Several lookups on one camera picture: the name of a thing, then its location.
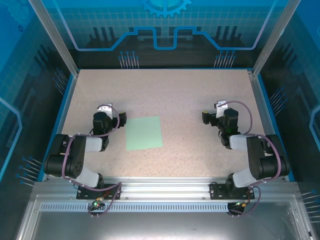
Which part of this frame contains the light green paper sheet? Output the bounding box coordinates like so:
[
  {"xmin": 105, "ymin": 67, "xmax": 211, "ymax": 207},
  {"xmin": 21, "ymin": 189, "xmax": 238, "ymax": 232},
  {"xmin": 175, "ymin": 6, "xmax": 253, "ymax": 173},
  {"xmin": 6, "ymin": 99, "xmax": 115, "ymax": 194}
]
[{"xmin": 125, "ymin": 115, "xmax": 164, "ymax": 151}]

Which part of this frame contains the blue table edge strip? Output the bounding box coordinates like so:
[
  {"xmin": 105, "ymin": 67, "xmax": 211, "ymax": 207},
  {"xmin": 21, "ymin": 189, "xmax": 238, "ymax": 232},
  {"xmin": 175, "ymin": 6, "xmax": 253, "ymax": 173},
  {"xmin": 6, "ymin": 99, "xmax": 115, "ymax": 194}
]
[
  {"xmin": 37, "ymin": 73, "xmax": 78, "ymax": 182},
  {"xmin": 256, "ymin": 73, "xmax": 296, "ymax": 182}
]

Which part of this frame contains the grey metal panel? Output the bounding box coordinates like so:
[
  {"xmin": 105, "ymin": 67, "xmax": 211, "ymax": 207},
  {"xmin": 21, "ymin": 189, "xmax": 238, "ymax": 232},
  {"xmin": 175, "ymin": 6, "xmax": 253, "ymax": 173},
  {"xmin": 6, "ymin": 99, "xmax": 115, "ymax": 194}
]
[{"xmin": 14, "ymin": 194, "xmax": 316, "ymax": 240}]

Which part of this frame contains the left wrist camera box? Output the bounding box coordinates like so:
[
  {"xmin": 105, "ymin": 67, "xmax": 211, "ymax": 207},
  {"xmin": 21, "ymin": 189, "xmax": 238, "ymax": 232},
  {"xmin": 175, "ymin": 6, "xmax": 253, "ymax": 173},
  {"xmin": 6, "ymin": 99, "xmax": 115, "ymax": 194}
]
[{"xmin": 96, "ymin": 102, "xmax": 114, "ymax": 118}]

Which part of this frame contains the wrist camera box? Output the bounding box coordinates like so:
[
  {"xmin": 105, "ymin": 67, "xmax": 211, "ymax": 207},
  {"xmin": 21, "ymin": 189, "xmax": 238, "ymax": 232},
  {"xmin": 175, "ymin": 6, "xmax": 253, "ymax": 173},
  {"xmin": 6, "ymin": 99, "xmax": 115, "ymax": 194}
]
[
  {"xmin": 96, "ymin": 102, "xmax": 114, "ymax": 118},
  {"xmin": 215, "ymin": 100, "xmax": 229, "ymax": 118}
]

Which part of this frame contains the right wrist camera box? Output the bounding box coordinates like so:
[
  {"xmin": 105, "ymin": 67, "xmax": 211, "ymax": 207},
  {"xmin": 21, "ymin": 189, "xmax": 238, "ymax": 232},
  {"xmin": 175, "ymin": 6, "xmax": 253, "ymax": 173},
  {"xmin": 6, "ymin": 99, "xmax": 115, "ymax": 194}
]
[{"xmin": 215, "ymin": 100, "xmax": 229, "ymax": 118}]

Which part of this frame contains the aluminium table side rail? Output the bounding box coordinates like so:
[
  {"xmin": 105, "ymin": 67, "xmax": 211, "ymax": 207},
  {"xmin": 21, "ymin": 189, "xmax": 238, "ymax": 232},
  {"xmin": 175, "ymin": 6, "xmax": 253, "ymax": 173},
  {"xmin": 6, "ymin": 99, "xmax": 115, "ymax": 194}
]
[{"xmin": 247, "ymin": 69, "xmax": 286, "ymax": 181}]

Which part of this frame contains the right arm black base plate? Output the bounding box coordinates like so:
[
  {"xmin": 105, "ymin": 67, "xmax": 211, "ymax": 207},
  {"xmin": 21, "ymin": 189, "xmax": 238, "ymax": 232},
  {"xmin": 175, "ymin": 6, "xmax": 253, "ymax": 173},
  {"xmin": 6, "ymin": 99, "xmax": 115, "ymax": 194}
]
[{"xmin": 209, "ymin": 181, "xmax": 256, "ymax": 201}]

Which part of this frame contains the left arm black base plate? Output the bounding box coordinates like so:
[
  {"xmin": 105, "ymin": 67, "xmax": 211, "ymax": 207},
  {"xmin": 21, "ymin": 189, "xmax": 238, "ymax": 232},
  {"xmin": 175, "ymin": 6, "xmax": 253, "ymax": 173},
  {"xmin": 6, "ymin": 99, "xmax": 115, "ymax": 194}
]
[{"xmin": 76, "ymin": 183, "xmax": 123, "ymax": 201}]

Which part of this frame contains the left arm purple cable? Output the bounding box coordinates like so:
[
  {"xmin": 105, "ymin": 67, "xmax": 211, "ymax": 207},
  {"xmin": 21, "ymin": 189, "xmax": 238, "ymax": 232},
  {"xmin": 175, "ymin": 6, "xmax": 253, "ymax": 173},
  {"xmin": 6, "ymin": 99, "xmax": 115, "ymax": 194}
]
[{"xmin": 61, "ymin": 104, "xmax": 123, "ymax": 218}]

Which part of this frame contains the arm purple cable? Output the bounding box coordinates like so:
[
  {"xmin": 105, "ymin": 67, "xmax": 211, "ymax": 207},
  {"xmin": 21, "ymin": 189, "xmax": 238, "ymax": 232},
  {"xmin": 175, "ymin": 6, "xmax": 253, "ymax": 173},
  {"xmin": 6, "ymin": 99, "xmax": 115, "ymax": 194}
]
[
  {"xmin": 61, "ymin": 104, "xmax": 123, "ymax": 218},
  {"xmin": 217, "ymin": 100, "xmax": 282, "ymax": 217}
]

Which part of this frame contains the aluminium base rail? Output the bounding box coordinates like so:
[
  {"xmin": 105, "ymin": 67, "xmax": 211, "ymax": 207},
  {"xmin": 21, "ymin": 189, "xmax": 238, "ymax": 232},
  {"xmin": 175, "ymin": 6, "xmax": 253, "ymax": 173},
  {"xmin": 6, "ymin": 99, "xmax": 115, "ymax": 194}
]
[{"xmin": 33, "ymin": 176, "xmax": 301, "ymax": 201}]

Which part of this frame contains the left arm cable connector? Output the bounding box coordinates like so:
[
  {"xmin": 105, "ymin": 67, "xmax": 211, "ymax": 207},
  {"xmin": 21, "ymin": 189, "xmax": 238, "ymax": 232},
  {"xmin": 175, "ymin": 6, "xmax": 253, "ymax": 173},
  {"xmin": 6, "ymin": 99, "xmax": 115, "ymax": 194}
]
[{"xmin": 91, "ymin": 197, "xmax": 105, "ymax": 208}]

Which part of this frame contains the arm cable connector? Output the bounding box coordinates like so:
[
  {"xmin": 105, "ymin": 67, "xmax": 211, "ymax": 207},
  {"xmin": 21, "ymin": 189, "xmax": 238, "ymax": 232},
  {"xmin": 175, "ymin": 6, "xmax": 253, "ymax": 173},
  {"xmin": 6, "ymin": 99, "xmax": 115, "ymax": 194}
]
[
  {"xmin": 91, "ymin": 197, "xmax": 105, "ymax": 208},
  {"xmin": 233, "ymin": 199, "xmax": 251, "ymax": 208}
]

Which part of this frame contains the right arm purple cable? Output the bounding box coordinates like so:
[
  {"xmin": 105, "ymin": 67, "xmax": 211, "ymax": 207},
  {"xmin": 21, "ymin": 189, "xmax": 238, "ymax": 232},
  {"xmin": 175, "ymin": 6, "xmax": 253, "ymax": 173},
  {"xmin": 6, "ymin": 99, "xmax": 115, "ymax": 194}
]
[{"xmin": 217, "ymin": 100, "xmax": 282, "ymax": 217}]

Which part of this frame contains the right arm cable connector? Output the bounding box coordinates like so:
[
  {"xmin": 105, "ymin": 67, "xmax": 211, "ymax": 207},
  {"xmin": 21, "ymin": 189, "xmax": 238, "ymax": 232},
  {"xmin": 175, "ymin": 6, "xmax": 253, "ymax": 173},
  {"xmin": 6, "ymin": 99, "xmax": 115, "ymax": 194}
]
[{"xmin": 233, "ymin": 199, "xmax": 251, "ymax": 208}]

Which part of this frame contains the aluminium frame post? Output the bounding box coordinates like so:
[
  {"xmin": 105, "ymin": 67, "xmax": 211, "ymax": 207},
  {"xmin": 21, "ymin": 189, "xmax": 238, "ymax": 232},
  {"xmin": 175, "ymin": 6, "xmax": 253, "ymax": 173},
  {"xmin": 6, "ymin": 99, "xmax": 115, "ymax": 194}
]
[
  {"xmin": 251, "ymin": 0, "xmax": 302, "ymax": 77},
  {"xmin": 27, "ymin": 0, "xmax": 80, "ymax": 77}
]

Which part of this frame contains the slotted grey cable duct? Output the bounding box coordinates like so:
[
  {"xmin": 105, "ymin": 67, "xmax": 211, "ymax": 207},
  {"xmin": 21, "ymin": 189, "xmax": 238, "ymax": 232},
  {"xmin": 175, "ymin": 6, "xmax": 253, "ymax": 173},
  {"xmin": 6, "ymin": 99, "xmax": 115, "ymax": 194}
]
[{"xmin": 39, "ymin": 202, "xmax": 232, "ymax": 212}]

